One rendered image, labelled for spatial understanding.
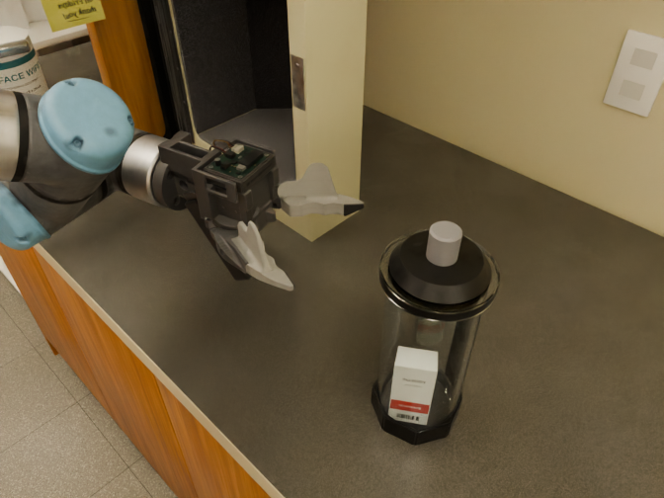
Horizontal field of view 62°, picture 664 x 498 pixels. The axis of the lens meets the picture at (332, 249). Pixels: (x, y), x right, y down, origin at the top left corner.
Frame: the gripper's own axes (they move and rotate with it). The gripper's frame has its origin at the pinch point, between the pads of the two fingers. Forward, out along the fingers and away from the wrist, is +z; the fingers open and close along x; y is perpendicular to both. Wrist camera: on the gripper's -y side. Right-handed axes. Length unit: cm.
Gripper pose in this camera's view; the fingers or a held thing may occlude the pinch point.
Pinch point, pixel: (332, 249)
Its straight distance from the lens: 56.1
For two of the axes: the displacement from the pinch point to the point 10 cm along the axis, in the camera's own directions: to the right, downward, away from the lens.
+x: 4.9, -5.8, 6.5
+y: 0.0, -7.5, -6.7
